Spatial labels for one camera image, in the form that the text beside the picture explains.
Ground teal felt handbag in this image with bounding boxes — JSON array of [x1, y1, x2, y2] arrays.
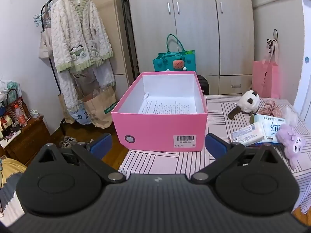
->
[[153, 34, 197, 72]]

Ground yellow blanket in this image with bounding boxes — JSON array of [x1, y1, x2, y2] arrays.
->
[[0, 156, 27, 190]]

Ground pink striped tablecloth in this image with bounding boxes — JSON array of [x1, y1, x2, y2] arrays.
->
[[119, 94, 311, 214]]

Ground purple plush toy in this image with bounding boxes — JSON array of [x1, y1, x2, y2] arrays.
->
[[276, 124, 307, 170]]

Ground white fluffy pom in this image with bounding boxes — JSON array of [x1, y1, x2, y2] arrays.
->
[[280, 105, 299, 127]]

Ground blue and white printed bag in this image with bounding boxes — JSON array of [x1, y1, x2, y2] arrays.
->
[[69, 102, 91, 125]]

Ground white fluffy cardigan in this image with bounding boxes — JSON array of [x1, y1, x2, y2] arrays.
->
[[50, 0, 114, 112]]

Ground brown paper bag green label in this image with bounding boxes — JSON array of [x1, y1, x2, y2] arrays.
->
[[83, 85, 117, 129]]

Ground light blue wire hangers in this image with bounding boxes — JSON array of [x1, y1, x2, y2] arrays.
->
[[33, 0, 53, 28]]

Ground plastic bottle red label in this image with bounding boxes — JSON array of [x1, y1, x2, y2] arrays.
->
[[13, 104, 28, 127]]

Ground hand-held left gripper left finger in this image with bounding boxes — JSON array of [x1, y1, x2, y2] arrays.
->
[[34, 133, 127, 183]]

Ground printed paper sheet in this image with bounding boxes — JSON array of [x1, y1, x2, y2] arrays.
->
[[138, 92, 198, 114]]

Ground black suitcase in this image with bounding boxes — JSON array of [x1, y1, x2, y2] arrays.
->
[[196, 75, 210, 95]]

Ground white brown plush cat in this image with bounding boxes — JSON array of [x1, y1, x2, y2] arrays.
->
[[228, 90, 260, 120]]

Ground wooden nightstand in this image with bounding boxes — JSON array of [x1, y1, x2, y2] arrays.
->
[[0, 115, 51, 165]]

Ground woven basket bag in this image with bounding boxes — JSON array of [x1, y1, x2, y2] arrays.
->
[[5, 89, 31, 119]]

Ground pink cardboard box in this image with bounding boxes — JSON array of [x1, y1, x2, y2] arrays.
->
[[111, 71, 208, 151]]

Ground black hair ties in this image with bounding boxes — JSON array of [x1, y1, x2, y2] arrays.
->
[[266, 39, 277, 53]]

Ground black clothes rack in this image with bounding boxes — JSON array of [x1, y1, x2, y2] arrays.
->
[[40, 0, 84, 136]]

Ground pink floral scrunchie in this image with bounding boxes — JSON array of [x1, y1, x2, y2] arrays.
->
[[260, 99, 289, 117]]

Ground small tissue pack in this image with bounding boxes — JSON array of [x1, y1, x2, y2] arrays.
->
[[230, 122, 265, 146]]

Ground plain brown paper bag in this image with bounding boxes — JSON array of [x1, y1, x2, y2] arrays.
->
[[58, 93, 76, 124]]

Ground grey white sneaker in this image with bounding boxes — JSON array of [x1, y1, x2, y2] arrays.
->
[[59, 136, 78, 148]]

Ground white plastic bag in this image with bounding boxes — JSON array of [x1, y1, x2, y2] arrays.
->
[[0, 79, 22, 102]]

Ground pink paper bag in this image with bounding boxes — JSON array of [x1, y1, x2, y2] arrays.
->
[[252, 53, 280, 99]]

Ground canvas tote bag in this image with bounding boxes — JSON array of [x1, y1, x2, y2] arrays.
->
[[38, 25, 52, 60]]

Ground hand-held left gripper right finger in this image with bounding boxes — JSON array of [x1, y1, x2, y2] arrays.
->
[[191, 133, 280, 183]]

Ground grey wardrobe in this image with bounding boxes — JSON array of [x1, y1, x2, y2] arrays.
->
[[126, 0, 255, 96]]

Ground large wet wipes pack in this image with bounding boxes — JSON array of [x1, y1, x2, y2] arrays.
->
[[254, 114, 287, 144]]

